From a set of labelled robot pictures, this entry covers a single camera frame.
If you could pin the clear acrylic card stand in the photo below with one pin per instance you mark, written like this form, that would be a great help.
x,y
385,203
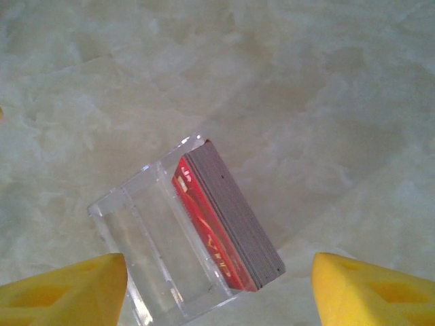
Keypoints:
x,y
153,237

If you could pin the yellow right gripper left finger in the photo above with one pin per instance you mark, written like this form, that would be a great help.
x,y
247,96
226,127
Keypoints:
x,y
61,292

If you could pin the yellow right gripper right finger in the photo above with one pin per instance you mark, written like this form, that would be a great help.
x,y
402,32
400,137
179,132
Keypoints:
x,y
367,292

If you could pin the stack of red credit cards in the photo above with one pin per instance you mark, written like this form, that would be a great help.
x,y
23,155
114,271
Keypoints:
x,y
234,220

